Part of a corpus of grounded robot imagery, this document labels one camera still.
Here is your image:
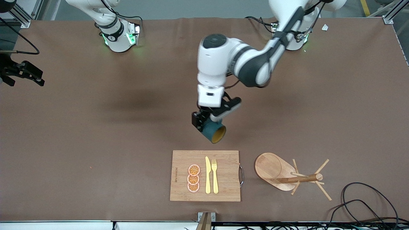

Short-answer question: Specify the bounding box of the black base cable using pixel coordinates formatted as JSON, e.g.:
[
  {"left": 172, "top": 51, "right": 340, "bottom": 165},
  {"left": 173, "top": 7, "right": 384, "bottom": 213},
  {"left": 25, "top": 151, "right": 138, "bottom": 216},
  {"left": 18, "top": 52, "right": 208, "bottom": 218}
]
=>
[
  {"left": 245, "top": 16, "right": 275, "bottom": 32},
  {"left": 101, "top": 0, "right": 143, "bottom": 35}
]

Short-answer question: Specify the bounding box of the yellow plastic fork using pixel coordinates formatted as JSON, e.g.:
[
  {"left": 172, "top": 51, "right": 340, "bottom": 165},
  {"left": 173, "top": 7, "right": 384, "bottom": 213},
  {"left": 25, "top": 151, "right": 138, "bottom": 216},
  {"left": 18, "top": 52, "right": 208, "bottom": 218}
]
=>
[{"left": 211, "top": 159, "right": 219, "bottom": 194}]

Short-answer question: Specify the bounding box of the brown wooden strut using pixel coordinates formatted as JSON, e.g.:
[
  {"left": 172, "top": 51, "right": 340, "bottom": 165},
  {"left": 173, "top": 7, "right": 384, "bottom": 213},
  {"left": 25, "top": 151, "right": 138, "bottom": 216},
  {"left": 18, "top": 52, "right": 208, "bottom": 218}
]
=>
[{"left": 196, "top": 213, "right": 212, "bottom": 230}]

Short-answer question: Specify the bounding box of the bamboo cutting board metal handle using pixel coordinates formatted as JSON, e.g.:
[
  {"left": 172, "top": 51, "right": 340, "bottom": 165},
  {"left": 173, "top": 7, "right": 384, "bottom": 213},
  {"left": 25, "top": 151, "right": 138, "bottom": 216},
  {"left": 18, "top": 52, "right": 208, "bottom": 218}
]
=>
[{"left": 170, "top": 150, "right": 244, "bottom": 202}]

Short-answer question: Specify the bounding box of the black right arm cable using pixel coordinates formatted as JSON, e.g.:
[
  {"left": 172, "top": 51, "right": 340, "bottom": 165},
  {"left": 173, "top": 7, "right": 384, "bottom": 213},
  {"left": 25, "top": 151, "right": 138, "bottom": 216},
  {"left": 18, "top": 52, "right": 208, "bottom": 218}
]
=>
[{"left": 0, "top": 17, "right": 40, "bottom": 55}]

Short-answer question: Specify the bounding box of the wooden mug tree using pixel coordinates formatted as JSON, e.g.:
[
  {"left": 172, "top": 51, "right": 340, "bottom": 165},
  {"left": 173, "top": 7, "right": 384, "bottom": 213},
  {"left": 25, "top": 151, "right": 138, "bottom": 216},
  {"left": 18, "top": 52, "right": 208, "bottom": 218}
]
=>
[{"left": 255, "top": 152, "right": 333, "bottom": 201}]

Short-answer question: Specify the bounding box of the black looping cable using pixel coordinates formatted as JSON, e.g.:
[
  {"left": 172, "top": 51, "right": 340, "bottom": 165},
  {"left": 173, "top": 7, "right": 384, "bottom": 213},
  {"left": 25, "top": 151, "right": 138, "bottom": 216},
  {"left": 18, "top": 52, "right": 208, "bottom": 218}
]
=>
[{"left": 326, "top": 182, "right": 400, "bottom": 229}]

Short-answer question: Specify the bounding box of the yellow plastic knife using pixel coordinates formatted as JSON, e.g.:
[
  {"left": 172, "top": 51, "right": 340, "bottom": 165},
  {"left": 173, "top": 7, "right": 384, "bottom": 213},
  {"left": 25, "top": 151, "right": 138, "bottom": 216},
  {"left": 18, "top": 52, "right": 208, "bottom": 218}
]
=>
[{"left": 205, "top": 156, "right": 212, "bottom": 194}]

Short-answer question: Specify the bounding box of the aluminium frame profile with bracket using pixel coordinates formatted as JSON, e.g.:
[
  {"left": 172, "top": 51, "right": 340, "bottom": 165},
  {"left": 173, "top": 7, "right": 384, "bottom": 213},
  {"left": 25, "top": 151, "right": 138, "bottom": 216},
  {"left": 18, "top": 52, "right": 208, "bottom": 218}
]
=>
[{"left": 382, "top": 0, "right": 409, "bottom": 25}]

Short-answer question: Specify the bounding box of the teal mug yellow inside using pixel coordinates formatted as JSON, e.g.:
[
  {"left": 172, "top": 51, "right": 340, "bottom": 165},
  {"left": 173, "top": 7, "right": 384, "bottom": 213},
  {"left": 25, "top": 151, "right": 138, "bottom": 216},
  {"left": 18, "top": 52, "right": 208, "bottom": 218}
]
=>
[{"left": 200, "top": 118, "right": 227, "bottom": 144}]

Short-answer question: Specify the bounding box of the black right base cable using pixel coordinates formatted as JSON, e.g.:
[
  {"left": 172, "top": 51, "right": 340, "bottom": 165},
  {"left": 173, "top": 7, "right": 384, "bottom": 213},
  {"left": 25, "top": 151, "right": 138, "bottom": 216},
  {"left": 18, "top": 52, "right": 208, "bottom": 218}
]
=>
[{"left": 101, "top": 0, "right": 143, "bottom": 35}]

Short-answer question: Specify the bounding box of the table cover mat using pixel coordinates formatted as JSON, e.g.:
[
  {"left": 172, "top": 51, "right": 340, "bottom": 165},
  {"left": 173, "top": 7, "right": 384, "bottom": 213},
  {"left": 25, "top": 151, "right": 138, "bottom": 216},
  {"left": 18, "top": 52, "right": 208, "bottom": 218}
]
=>
[{"left": 0, "top": 17, "right": 409, "bottom": 222}]

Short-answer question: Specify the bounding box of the black left base cable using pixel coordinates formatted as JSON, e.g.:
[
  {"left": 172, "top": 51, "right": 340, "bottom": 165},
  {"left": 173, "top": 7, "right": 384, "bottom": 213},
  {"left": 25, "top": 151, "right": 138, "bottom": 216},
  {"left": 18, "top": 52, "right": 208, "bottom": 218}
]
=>
[{"left": 245, "top": 16, "right": 275, "bottom": 32}]

